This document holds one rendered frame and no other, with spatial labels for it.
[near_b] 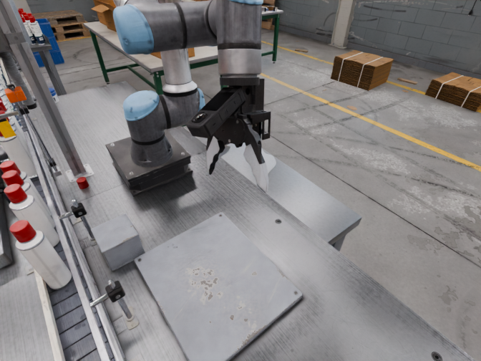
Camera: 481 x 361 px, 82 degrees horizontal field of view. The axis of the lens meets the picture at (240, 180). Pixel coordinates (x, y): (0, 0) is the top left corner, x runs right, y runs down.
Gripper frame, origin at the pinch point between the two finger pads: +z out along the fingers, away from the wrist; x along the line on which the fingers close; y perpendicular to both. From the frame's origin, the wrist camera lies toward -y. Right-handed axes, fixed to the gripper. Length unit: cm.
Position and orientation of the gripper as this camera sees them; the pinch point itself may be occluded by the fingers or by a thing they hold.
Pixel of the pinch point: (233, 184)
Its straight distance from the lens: 55.1
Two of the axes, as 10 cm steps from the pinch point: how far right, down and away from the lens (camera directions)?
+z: 0.1, 9.3, 3.7
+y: 6.5, -2.8, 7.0
